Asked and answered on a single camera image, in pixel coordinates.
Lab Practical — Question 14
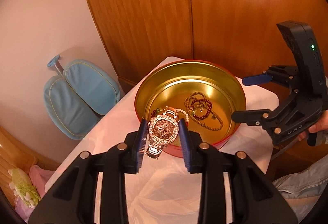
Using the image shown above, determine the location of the light blue folding chair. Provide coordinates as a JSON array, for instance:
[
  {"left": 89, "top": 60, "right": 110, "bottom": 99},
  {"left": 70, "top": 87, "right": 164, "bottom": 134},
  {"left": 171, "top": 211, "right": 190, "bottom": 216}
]
[{"left": 43, "top": 55, "right": 121, "bottom": 140}]

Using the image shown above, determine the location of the wooden headboard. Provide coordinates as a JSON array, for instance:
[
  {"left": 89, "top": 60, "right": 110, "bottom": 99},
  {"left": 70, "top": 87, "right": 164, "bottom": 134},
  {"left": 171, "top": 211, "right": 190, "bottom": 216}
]
[{"left": 0, "top": 127, "right": 59, "bottom": 207}]

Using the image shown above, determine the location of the grey trouser leg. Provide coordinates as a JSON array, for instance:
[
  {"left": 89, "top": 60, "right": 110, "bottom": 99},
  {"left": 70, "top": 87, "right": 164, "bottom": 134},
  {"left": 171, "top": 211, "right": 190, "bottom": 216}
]
[{"left": 273, "top": 156, "right": 327, "bottom": 222}]

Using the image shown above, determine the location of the person's right hand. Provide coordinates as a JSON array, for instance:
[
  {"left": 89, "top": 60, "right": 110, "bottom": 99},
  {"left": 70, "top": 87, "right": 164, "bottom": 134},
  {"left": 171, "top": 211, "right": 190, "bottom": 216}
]
[{"left": 298, "top": 110, "right": 328, "bottom": 141}]

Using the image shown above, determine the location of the round red gold tin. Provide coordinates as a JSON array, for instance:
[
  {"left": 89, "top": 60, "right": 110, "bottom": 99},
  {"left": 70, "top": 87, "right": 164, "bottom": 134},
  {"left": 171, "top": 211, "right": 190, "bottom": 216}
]
[{"left": 134, "top": 60, "right": 246, "bottom": 157}]

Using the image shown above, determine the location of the wooden wardrobe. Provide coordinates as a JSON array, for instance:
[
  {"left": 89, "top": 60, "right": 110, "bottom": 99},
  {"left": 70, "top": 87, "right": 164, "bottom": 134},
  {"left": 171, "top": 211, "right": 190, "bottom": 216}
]
[{"left": 87, "top": 0, "right": 327, "bottom": 92}]

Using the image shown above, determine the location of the green white plush toy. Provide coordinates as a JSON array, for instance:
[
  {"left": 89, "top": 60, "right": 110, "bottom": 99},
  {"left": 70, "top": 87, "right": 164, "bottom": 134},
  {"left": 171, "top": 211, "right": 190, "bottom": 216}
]
[{"left": 8, "top": 168, "right": 41, "bottom": 208}]

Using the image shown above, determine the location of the pink bed sheet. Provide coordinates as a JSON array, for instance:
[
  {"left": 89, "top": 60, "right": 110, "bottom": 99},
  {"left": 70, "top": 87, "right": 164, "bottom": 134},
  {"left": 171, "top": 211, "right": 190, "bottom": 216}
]
[{"left": 15, "top": 165, "right": 55, "bottom": 223}]

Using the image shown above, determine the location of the white pearl bead bracelet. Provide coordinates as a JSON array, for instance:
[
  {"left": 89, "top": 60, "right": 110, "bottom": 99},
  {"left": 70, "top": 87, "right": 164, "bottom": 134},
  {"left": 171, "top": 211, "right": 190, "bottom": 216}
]
[{"left": 174, "top": 107, "right": 190, "bottom": 127}]

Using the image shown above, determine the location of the brown wooden bead necklace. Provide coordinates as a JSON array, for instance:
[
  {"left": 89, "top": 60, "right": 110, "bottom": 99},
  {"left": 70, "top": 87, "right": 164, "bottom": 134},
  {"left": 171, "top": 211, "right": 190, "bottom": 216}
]
[{"left": 183, "top": 91, "right": 225, "bottom": 132}]

